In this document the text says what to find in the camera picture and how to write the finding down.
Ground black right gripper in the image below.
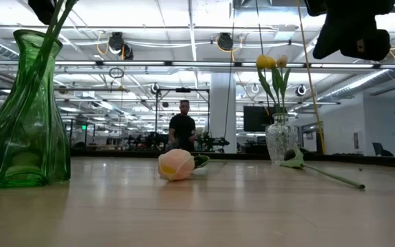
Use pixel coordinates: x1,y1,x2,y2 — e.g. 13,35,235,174
303,0,395,62

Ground dark red artificial tulip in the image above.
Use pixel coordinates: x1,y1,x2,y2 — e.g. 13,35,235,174
45,0,80,42
43,0,64,42

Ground peach pink artificial tulip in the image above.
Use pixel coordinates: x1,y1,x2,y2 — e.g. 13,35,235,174
275,54,291,116
157,148,226,182

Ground clear crystal glass vase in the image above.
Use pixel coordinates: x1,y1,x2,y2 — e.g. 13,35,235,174
265,112,299,165

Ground green glass vase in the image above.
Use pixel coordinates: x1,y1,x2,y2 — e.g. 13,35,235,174
0,29,71,189

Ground black office chair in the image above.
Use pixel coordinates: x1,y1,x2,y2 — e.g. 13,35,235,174
371,141,394,158

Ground black monitor screen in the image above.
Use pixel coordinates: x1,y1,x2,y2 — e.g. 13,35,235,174
242,105,274,133

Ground black purple artificial tulip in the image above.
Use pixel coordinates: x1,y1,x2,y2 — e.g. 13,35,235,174
278,145,366,191

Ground black background robot arms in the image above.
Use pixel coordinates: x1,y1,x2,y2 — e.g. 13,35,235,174
125,130,231,153

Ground person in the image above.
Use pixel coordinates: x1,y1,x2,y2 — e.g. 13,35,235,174
167,99,198,152

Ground silver ventilation duct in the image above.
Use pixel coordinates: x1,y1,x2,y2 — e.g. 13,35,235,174
315,68,390,103

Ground yellow hanging cable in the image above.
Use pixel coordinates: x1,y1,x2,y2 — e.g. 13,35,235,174
296,0,326,155

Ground black ceiling cable reel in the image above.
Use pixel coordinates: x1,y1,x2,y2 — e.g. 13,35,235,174
217,32,235,51
108,31,134,61

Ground black hanging cable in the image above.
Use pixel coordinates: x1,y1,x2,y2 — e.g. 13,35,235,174
223,0,236,152
254,0,271,113

